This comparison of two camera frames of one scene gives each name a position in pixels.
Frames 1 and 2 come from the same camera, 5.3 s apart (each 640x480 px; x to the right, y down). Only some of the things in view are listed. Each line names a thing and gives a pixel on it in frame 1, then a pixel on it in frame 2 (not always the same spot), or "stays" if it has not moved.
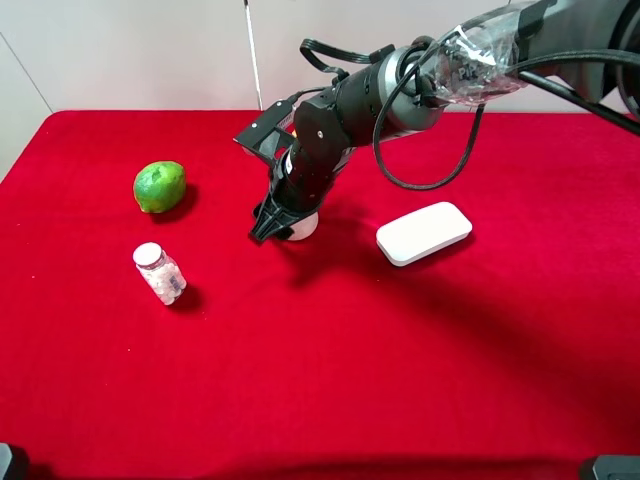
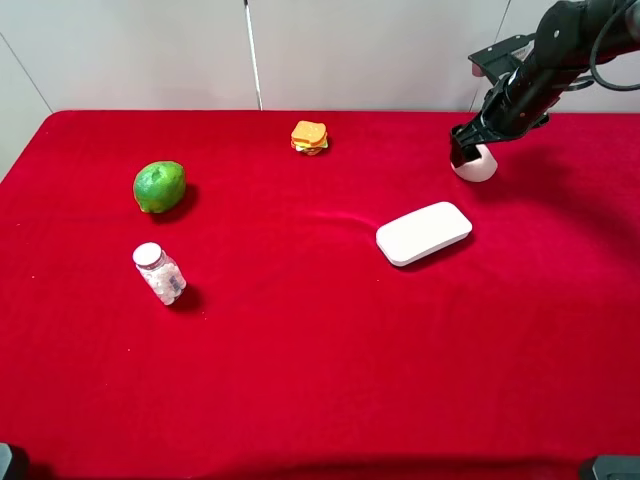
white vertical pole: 247,7 stays
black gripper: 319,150 → 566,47
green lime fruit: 159,186 stays
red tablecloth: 514,357 stays
